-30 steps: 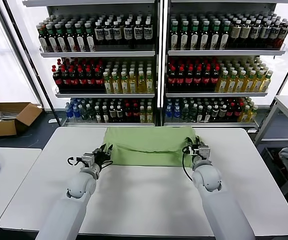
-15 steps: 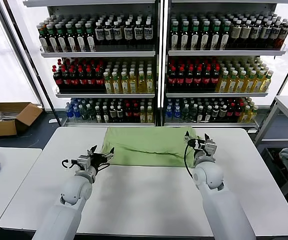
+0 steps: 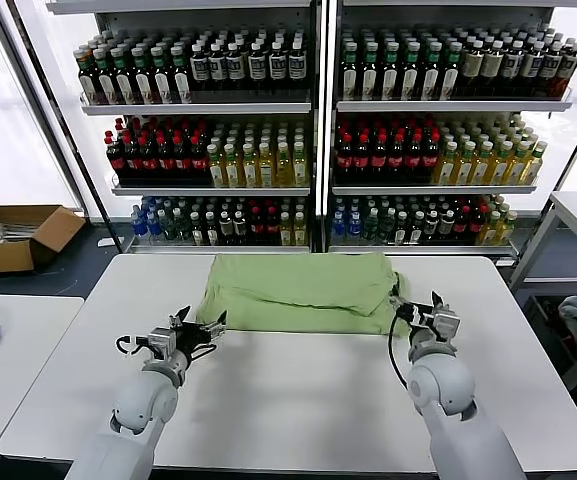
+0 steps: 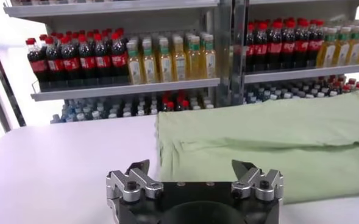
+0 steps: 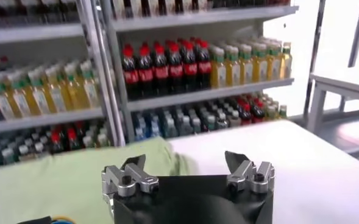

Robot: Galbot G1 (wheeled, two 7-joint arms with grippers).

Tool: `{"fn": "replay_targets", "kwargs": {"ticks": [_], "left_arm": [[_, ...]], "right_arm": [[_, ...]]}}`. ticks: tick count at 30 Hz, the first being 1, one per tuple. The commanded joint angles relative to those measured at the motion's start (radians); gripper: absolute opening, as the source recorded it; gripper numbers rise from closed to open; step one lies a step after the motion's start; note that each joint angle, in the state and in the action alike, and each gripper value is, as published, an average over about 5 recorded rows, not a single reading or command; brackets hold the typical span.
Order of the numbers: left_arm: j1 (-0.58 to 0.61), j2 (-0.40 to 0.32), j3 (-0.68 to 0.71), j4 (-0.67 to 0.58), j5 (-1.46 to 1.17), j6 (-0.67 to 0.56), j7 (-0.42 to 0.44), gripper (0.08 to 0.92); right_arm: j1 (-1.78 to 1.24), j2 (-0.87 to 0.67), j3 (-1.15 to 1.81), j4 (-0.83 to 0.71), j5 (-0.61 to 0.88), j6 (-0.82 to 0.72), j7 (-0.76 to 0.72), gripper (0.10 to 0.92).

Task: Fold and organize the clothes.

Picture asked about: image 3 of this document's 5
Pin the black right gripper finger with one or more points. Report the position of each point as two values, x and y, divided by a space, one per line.
403 306
439 305

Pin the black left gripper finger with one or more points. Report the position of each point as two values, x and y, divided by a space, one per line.
178 318
216 327

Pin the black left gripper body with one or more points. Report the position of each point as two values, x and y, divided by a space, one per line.
190 340

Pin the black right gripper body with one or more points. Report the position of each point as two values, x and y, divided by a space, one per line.
420 317

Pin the green polo shirt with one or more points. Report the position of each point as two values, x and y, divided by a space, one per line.
293 290

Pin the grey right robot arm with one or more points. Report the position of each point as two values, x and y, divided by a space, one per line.
443 390

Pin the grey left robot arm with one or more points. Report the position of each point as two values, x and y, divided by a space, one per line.
143 400

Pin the white shelf board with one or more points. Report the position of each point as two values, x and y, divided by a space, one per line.
448 106
208 191
218 250
418 250
198 109
443 3
178 7
433 190

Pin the dark bottle white cap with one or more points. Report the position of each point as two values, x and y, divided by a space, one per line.
402 230
226 230
239 230
196 231
432 227
211 231
417 230
447 227

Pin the green drink bottle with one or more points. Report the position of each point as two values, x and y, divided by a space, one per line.
183 227
371 229
387 229
169 227

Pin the cola bottle red cap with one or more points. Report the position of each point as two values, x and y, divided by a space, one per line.
462 225
397 160
415 160
432 160
258 227
380 160
183 162
363 160
149 162
345 160
117 160
199 162
133 162
166 162
477 225
272 227

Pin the yellow drink bottle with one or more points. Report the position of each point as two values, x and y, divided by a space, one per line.
535 167
446 167
506 230
216 170
491 231
250 170
518 167
233 170
267 169
464 167
500 167
300 232
301 168
482 167
286 232
285 169

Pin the blue drink bottle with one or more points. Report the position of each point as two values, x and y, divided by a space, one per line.
139 225
154 226
338 226
354 226

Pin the small white floor object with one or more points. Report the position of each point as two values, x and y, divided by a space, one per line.
105 243

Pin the white shelving unit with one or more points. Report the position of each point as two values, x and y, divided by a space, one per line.
332 200
317 150

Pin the metal rods bundle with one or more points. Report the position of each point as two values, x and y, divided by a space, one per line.
13 232

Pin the dark bottle green cap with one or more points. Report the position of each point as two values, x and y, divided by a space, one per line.
370 75
431 75
350 75
182 82
451 75
105 82
124 82
411 75
391 75
162 82
143 82
88 80

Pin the dark bottle cream label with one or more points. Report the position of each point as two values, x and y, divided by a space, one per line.
492 67
472 67

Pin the dark bottle white label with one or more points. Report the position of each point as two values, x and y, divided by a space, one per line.
218 70
512 67
258 70
549 67
531 67
200 70
237 70
297 69
278 70

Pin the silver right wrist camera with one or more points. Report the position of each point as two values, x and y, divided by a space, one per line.
447 325

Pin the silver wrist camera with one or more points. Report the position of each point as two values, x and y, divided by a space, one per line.
447 325
163 342

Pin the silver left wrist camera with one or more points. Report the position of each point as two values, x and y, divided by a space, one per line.
163 342

